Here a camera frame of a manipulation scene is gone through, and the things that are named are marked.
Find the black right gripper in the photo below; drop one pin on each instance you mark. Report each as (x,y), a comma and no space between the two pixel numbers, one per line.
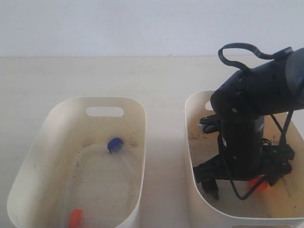
(273,162)

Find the blue cap tube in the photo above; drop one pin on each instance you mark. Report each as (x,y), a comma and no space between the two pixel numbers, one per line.
(124,156)

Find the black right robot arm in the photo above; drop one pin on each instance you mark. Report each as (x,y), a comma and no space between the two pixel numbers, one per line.
(252,114)

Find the cream plastic bin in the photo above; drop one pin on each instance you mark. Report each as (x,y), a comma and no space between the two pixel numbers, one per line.
(279,206)
(69,167)

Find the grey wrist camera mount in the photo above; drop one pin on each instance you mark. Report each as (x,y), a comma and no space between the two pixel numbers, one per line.
(209,124)

